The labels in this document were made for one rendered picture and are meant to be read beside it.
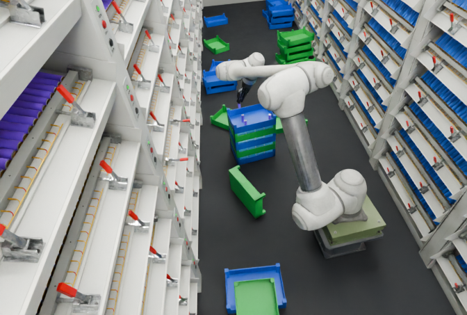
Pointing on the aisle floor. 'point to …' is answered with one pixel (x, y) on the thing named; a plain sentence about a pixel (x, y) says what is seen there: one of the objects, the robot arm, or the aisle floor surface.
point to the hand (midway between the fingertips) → (240, 99)
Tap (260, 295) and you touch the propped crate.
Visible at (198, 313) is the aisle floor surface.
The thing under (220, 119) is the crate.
